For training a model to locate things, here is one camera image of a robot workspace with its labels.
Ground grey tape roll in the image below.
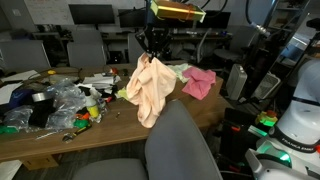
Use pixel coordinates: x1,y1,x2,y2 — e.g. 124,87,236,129
31,91,48,103

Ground hot pink cloth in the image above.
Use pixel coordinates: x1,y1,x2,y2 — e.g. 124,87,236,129
181,66,218,101

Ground clear plastic bag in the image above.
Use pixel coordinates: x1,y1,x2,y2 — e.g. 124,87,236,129
2,105,34,132
44,77,88,130

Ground grey office chair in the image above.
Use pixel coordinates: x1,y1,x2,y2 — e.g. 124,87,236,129
213,25,260,65
70,29,103,44
0,39,52,73
72,99,223,180
66,41,108,69

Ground light green cloth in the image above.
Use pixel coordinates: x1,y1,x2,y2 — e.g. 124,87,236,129
166,63,193,84

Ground dark blue pouch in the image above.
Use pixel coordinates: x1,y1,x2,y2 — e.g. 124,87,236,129
8,88,35,110

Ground black fabric bundle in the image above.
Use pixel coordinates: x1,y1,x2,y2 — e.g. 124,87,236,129
28,99,57,129

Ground yellow green small cloth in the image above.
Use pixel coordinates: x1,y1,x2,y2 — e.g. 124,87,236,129
116,87,130,101

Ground light pink cloth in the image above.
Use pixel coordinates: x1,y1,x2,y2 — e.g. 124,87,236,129
125,52,178,130

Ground green plastic object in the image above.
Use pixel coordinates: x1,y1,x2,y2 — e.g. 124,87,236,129
0,124,18,136

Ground white space heater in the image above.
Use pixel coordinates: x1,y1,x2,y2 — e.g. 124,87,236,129
226,63,249,101

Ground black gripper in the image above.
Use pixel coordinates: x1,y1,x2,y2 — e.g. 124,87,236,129
134,18,171,63

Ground green yellow device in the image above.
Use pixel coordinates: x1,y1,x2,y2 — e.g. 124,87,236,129
255,110,279,128

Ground yellow black hand tool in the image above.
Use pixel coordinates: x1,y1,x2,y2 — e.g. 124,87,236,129
61,124,93,144

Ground white paper sheet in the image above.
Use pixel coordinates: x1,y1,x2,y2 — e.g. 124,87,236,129
0,69,42,83
0,82,24,106

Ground white plastic basket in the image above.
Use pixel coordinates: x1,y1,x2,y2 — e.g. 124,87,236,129
251,72,282,101

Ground black computer monitor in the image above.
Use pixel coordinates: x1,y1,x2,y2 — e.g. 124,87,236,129
196,10,232,30
67,3,116,30
117,8,148,30

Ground stack of white papers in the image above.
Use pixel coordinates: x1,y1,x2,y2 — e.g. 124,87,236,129
81,73,117,90

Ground yellow bottle white cap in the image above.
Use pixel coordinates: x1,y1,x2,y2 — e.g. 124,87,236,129
84,94,101,120

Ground green toy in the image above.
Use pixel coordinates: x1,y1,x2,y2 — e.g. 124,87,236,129
72,118,91,130

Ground orange toy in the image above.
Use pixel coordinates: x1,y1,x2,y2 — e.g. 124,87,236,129
74,112,92,121

